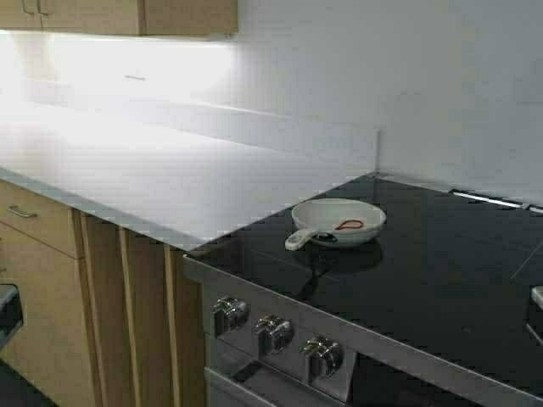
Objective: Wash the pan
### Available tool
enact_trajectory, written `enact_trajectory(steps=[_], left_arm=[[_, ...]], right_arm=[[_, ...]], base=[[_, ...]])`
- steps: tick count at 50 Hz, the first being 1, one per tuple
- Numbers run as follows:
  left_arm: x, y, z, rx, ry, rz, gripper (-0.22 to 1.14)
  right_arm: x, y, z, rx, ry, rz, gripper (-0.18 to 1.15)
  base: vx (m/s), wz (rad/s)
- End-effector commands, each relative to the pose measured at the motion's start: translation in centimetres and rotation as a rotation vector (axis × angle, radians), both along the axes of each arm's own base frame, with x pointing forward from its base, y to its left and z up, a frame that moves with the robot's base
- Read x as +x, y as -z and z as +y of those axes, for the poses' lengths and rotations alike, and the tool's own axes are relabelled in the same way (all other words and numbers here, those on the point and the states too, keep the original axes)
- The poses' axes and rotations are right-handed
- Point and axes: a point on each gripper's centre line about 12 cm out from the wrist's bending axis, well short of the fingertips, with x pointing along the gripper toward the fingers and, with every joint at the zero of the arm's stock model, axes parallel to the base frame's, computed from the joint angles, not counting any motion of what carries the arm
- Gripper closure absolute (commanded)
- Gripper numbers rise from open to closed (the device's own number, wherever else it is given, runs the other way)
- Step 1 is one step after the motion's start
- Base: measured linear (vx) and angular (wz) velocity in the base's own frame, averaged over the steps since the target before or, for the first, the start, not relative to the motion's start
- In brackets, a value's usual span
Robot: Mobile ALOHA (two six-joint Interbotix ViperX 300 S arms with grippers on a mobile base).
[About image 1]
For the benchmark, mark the small white frying pan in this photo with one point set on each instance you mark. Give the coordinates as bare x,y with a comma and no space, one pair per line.
315,221

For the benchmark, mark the red rubber band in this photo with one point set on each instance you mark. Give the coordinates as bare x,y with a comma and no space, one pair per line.
350,224

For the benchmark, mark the black robot base left corner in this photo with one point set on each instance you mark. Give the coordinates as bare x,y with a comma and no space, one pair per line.
11,313

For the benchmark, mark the left chrome stove knob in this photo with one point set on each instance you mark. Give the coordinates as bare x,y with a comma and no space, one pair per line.
228,314

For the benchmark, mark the chrome stove knob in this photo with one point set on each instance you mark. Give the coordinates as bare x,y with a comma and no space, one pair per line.
228,314
321,358
272,334

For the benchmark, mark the middle chrome stove knob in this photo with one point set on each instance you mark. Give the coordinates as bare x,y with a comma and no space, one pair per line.
272,334

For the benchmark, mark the right chrome stove knob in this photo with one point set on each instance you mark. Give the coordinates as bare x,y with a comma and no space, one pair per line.
321,358

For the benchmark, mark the black glass cooktop stove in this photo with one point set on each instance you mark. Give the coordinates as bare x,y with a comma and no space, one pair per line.
431,312

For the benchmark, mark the wooden lower base cabinet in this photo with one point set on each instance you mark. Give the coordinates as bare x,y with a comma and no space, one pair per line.
109,317

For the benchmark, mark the wooden upper wall cabinet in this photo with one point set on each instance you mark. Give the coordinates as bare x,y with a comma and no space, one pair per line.
191,18

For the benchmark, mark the metal drawer handle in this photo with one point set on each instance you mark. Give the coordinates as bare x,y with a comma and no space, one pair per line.
16,210

